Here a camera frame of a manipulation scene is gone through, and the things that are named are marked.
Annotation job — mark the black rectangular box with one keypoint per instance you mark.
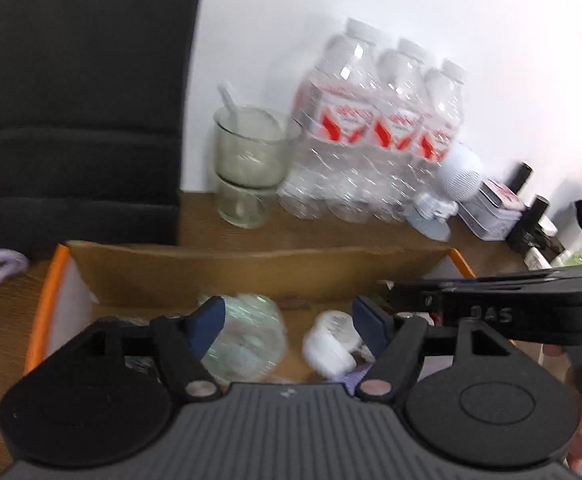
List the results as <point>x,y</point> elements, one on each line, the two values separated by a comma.
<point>528,227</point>

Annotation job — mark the white robot-shaped speaker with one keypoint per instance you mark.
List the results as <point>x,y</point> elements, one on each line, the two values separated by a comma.
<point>458,172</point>

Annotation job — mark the red cardboard box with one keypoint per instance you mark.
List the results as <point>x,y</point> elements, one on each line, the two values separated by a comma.
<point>221,275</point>

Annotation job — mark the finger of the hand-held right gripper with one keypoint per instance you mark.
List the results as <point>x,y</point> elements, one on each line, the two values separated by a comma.
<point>521,310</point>
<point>561,272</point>

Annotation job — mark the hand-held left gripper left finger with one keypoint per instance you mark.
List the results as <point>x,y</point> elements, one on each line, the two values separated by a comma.
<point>210,327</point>

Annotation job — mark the white power strip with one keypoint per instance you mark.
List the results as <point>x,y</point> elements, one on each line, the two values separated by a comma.
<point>541,255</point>

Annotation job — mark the purple knitted cloth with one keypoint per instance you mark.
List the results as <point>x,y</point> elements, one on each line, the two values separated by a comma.
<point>356,377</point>

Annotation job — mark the glass cup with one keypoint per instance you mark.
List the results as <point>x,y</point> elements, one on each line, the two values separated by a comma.
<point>251,160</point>

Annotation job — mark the green spray bottle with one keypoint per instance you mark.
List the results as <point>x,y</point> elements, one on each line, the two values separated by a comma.
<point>568,258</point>

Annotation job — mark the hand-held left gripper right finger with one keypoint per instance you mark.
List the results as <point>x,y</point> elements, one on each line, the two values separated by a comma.
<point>371,327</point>

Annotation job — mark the grey tin box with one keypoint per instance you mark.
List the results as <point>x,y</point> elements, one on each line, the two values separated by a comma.
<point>491,212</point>

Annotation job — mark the clear water bottle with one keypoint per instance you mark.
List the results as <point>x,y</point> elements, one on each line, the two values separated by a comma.
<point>396,130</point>
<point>438,125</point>
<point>331,125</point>

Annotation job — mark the small black device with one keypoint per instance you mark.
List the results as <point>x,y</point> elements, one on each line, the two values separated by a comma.
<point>521,177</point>

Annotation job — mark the white spoon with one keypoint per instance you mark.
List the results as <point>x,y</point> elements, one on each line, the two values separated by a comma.
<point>228,102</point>

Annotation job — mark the green clear ball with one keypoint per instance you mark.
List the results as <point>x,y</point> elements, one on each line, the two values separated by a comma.
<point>251,342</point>

